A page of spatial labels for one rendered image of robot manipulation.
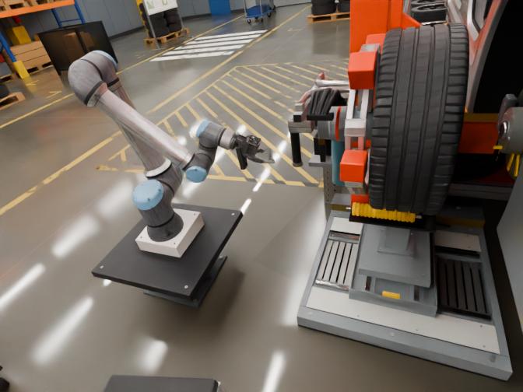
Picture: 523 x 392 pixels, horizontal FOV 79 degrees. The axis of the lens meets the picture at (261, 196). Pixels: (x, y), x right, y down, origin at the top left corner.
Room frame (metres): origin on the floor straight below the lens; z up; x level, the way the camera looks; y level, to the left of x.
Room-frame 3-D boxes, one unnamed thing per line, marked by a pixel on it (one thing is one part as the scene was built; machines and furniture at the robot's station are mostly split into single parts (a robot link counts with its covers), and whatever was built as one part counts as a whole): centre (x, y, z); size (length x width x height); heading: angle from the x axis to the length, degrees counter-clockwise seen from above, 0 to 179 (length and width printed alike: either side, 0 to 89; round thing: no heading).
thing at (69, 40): (8.86, 3.72, 0.48); 1.27 x 0.88 x 0.97; 63
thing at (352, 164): (0.85, -0.31, 0.85); 0.09 x 0.08 x 0.07; 152
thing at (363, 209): (0.98, -0.49, 0.51); 0.29 x 0.06 x 0.06; 62
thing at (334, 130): (1.17, -0.39, 0.85); 0.21 x 0.14 x 0.14; 62
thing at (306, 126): (1.08, -0.19, 0.93); 0.09 x 0.05 x 0.05; 62
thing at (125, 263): (1.31, 0.53, 0.15); 0.60 x 0.60 x 0.30; 63
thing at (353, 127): (1.13, -0.46, 0.85); 0.54 x 0.07 x 0.54; 152
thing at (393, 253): (1.05, -0.61, 0.32); 0.40 x 0.30 x 0.28; 152
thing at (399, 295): (1.02, -0.59, 0.13); 0.50 x 0.36 x 0.10; 152
